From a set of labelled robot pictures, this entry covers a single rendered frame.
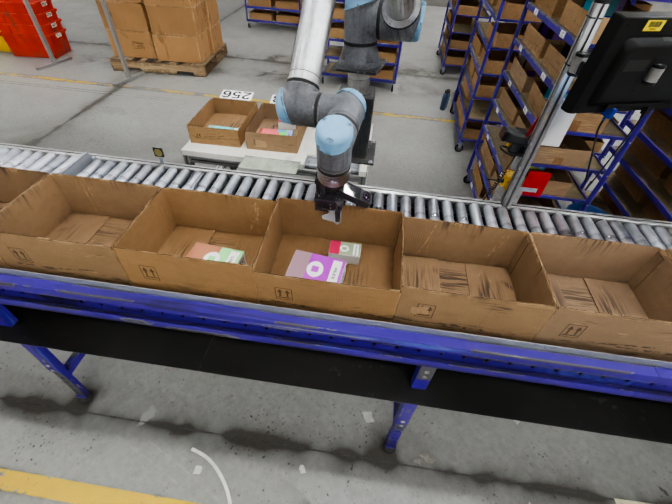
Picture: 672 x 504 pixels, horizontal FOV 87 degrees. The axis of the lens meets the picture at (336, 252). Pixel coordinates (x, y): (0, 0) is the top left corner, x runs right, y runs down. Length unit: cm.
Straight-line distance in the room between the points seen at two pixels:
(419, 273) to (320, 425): 95
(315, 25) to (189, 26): 436
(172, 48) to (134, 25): 48
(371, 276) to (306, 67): 62
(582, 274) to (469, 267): 37
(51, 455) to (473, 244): 192
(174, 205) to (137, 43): 458
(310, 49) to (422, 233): 62
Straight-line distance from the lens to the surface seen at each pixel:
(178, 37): 548
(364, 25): 178
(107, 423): 208
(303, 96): 101
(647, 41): 158
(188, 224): 138
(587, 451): 221
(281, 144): 201
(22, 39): 683
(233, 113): 246
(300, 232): 123
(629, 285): 152
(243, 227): 129
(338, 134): 87
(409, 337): 102
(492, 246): 126
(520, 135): 175
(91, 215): 157
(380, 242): 121
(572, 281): 142
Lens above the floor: 175
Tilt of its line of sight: 45 degrees down
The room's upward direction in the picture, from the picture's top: 4 degrees clockwise
